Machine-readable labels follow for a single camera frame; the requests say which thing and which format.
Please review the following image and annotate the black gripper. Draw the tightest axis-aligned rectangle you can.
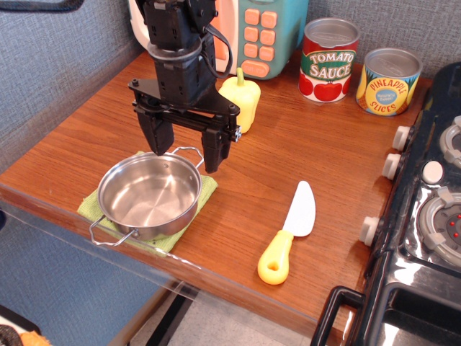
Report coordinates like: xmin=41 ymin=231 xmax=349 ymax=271
xmin=128 ymin=56 xmax=241 ymax=174

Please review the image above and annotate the yellow handled toy knife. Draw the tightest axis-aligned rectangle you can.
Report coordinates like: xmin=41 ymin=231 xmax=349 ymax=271
xmin=257 ymin=181 xmax=316 ymax=285

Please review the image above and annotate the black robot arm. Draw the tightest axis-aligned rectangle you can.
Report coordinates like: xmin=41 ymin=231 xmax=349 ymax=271
xmin=129 ymin=1 xmax=241 ymax=173

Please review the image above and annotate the teal toy microwave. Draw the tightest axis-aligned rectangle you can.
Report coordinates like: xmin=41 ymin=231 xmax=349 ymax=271
xmin=129 ymin=1 xmax=308 ymax=79

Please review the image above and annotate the stainless steel pan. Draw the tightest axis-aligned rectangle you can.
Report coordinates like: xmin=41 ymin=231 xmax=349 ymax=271
xmin=89 ymin=146 xmax=205 ymax=247

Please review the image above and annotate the yellow toy bell pepper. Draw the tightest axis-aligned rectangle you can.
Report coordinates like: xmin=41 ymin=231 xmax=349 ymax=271
xmin=218 ymin=68 xmax=261 ymax=133

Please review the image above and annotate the green cloth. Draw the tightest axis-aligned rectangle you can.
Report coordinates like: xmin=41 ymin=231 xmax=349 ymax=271
xmin=78 ymin=151 xmax=218 ymax=252

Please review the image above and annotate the tomato sauce can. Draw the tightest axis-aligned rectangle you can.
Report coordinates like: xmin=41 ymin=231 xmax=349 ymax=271
xmin=298 ymin=17 xmax=360 ymax=103

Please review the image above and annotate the clear acrylic table guard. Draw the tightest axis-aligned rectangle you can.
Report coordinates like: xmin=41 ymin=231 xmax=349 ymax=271
xmin=1 ymin=185 xmax=317 ymax=334

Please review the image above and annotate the pineapple slices can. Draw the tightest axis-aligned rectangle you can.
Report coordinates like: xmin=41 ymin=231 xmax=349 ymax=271
xmin=356 ymin=48 xmax=423 ymax=116

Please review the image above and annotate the orange fuzzy object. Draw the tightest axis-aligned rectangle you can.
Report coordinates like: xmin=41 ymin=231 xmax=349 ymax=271
xmin=1 ymin=324 xmax=51 ymax=346

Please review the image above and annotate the black toy stove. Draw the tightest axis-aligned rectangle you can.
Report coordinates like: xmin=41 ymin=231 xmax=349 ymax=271
xmin=311 ymin=63 xmax=460 ymax=345

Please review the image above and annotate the black cable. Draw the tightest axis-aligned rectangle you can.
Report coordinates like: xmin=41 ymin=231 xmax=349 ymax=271
xmin=201 ymin=24 xmax=233 ymax=79

